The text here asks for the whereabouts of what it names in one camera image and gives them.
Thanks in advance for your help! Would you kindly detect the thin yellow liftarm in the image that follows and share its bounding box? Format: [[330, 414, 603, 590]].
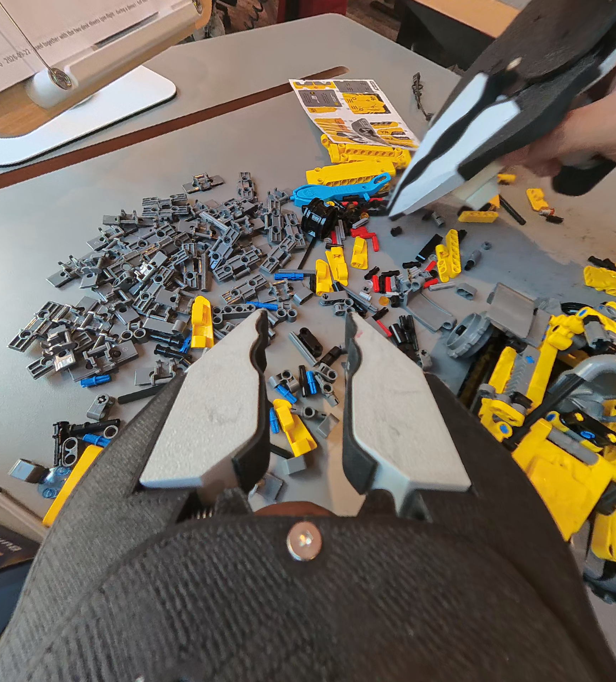
[[42, 444, 104, 528]]

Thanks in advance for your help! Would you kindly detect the long yellow curved panel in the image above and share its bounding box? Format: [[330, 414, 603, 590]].
[[306, 162, 394, 188]]

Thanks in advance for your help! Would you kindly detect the black axle rod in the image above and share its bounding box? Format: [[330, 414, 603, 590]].
[[498, 196, 527, 226]]

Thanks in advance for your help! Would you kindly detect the white stand base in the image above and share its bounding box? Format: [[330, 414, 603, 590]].
[[0, 66, 176, 166]]

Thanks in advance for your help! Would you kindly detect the long yellow beam assembly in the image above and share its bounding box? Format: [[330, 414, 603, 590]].
[[321, 133, 412, 169]]

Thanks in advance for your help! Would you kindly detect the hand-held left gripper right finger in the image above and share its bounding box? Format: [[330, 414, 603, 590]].
[[341, 313, 473, 496]]

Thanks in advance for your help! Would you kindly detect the yellow sticker sheet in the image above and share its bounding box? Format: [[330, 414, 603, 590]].
[[289, 79, 420, 151]]

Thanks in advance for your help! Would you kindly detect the yellow seven-hole beam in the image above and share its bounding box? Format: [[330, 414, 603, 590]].
[[445, 229, 462, 279]]

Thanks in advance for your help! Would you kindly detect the small grey cross axle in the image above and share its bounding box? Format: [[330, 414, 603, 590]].
[[0, 485, 48, 541]]

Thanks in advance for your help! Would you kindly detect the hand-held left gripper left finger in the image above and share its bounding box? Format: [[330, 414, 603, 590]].
[[138, 309, 272, 493]]

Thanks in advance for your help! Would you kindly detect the black round wheel piece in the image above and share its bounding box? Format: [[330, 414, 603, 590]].
[[301, 197, 339, 238]]

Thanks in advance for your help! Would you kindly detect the pile of mixed small bricks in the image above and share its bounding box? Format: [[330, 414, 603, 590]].
[[52, 200, 479, 507]]

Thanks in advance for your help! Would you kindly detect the yellow panel with red pin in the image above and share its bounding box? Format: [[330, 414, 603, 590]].
[[525, 188, 564, 224]]

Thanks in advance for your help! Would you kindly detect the yellow grey brick vehicle model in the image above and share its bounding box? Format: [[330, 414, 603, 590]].
[[446, 282, 616, 608]]

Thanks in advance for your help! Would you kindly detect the printed instruction sheet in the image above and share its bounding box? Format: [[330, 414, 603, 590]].
[[0, 0, 197, 104]]

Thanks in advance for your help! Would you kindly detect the dark grey round rim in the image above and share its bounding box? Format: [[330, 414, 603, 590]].
[[446, 312, 492, 359]]

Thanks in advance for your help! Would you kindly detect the person's right hand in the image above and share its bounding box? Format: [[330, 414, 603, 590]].
[[516, 32, 616, 184]]

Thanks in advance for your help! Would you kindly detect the blue brick separator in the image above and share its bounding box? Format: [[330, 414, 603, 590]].
[[292, 172, 392, 209]]

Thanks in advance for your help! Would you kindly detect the thin black cable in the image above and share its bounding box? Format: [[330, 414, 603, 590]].
[[411, 72, 437, 123]]

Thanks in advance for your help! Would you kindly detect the pile of dark grey bricks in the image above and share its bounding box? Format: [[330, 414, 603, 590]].
[[9, 172, 309, 384]]

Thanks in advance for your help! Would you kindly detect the dark grey curved panel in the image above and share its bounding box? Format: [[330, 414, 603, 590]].
[[393, 274, 458, 332]]

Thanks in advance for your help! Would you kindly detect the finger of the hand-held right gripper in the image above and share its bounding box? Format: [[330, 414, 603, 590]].
[[388, 72, 492, 215], [389, 98, 523, 219]]

